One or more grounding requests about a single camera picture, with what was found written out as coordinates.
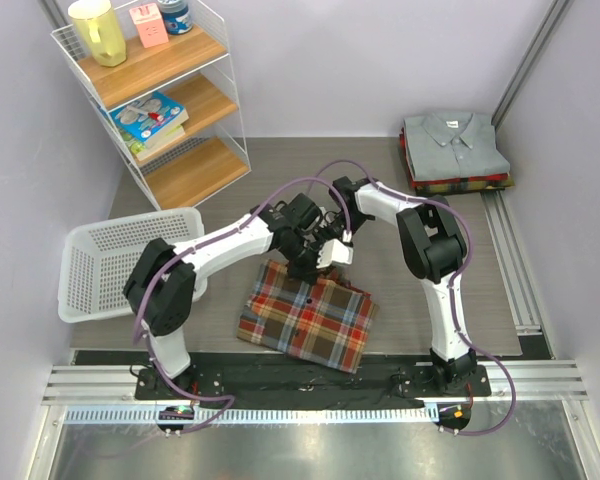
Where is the brown red plaid shirt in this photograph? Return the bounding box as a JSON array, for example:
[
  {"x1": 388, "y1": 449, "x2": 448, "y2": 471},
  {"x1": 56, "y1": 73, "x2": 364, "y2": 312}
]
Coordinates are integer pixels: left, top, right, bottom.
[{"x1": 237, "y1": 260, "x2": 379, "y2": 374}]

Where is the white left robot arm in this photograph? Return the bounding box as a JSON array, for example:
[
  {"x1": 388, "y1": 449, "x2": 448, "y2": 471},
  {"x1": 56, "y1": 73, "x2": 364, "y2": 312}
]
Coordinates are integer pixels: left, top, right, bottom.
[{"x1": 122, "y1": 193, "x2": 324, "y2": 399}]

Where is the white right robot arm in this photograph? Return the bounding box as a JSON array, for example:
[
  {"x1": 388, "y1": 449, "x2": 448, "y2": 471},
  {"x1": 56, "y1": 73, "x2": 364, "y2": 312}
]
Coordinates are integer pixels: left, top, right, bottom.
[{"x1": 331, "y1": 177, "x2": 477, "y2": 395}]

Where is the folded grey shirt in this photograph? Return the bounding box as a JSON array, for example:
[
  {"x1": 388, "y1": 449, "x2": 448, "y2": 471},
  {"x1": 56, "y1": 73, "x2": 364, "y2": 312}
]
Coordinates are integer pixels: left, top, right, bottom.
[{"x1": 403, "y1": 112, "x2": 510, "y2": 181}]

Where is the green book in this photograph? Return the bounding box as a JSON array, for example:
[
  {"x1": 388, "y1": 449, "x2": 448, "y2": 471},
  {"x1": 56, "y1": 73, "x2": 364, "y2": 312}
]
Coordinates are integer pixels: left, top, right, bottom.
[{"x1": 118, "y1": 126, "x2": 185, "y2": 163}]

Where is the white plastic basket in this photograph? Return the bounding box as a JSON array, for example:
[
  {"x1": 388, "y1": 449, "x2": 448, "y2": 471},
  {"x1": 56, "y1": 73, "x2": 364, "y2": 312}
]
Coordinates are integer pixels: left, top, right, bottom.
[{"x1": 58, "y1": 207, "x2": 205, "y2": 324}]

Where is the blue book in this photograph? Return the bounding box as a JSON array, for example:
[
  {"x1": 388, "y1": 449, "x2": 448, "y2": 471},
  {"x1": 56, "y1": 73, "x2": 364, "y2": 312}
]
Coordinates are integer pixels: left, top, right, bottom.
[{"x1": 111, "y1": 91, "x2": 189, "y2": 141}]

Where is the blue white jar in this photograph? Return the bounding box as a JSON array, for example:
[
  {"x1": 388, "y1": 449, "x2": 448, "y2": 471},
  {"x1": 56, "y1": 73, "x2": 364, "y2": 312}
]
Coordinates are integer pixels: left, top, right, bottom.
[{"x1": 157, "y1": 0, "x2": 193, "y2": 35}]

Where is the pink box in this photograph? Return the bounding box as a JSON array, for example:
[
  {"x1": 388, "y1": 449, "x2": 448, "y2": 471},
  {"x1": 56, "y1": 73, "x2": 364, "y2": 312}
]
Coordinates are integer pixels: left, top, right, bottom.
[{"x1": 129, "y1": 3, "x2": 169, "y2": 48}]

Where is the yellow pitcher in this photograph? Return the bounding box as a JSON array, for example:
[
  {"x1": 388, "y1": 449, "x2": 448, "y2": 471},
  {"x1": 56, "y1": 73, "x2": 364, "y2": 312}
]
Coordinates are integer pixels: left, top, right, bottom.
[{"x1": 68, "y1": 0, "x2": 127, "y2": 67}]

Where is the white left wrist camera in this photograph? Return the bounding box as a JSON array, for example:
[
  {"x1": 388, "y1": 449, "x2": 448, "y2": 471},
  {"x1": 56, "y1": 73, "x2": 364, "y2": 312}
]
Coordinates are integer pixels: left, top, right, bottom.
[{"x1": 317, "y1": 239, "x2": 354, "y2": 269}]

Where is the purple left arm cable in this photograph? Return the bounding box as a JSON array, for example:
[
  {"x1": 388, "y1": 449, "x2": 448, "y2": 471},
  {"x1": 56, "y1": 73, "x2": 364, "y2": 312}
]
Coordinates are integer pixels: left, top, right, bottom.
[{"x1": 132, "y1": 176, "x2": 352, "y2": 432}]

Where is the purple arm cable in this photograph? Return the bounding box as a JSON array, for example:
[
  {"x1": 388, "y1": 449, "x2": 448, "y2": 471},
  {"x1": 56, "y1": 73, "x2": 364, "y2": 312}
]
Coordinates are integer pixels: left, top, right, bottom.
[
  {"x1": 132, "y1": 176, "x2": 352, "y2": 432},
  {"x1": 312, "y1": 159, "x2": 518, "y2": 439}
]

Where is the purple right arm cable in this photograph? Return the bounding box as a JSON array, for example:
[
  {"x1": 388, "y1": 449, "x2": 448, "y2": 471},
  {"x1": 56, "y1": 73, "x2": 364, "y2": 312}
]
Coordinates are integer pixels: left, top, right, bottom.
[{"x1": 312, "y1": 159, "x2": 518, "y2": 439}]

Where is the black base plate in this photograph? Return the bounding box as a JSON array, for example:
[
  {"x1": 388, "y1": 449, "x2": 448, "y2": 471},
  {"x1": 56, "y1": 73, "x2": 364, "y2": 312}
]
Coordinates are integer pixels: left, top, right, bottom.
[{"x1": 134, "y1": 349, "x2": 492, "y2": 407}]

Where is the white slotted cable duct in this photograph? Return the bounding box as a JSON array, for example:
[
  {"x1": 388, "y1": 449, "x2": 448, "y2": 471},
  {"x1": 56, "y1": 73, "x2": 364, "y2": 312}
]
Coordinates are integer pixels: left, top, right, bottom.
[{"x1": 64, "y1": 404, "x2": 439, "y2": 425}]

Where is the white wire wooden shelf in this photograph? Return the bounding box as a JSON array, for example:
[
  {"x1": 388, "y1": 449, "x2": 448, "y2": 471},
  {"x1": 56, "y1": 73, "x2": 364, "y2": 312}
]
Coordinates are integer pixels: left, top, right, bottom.
[{"x1": 51, "y1": 1, "x2": 251, "y2": 210}]

